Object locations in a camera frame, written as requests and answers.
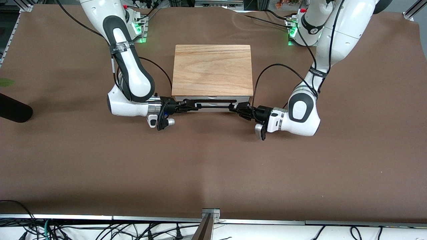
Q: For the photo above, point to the green leaf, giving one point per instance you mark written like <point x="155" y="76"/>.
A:
<point x="6" y="82"/>

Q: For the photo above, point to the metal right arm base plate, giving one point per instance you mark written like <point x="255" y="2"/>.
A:
<point x="144" y="36"/>

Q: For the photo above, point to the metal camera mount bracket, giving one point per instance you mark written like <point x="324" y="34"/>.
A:
<point x="206" y="230"/>

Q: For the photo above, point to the brown table cover mat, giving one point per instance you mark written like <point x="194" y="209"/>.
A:
<point x="213" y="160"/>

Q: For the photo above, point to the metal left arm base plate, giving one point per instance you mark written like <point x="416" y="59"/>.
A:
<point x="291" y="42"/>

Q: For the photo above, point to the wooden drawer cabinet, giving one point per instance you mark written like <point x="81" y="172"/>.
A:
<point x="211" y="70"/>

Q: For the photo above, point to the aluminium frame profile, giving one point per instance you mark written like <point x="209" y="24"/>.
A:
<point x="218" y="4"/>
<point x="10" y="36"/>
<point x="413" y="11"/>

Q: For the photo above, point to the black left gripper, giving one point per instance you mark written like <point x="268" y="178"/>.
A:
<point x="260" y="112"/>

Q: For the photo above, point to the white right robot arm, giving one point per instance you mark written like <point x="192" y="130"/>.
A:
<point x="130" y="66"/>

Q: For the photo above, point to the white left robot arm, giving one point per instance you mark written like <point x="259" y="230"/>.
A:
<point x="303" y="116"/>

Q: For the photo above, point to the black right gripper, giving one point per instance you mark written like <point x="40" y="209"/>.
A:
<point x="170" y="106"/>

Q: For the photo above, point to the black rounded object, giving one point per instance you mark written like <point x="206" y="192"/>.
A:
<point x="15" y="111"/>

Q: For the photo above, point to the aluminium table edge rail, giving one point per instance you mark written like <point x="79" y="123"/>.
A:
<point x="150" y="219"/>

